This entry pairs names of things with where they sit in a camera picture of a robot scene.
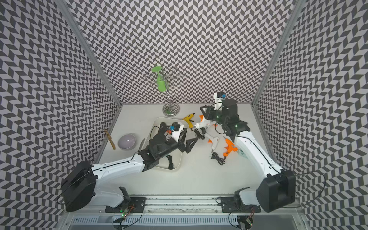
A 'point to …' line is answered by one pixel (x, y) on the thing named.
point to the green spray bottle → (161, 83)
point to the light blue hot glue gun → (171, 164)
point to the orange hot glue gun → (231, 146)
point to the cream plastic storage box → (177, 157)
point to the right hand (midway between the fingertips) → (203, 110)
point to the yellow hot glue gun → (188, 119)
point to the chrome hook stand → (170, 109)
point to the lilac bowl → (126, 142)
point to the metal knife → (141, 144)
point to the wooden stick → (111, 141)
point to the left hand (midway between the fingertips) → (192, 135)
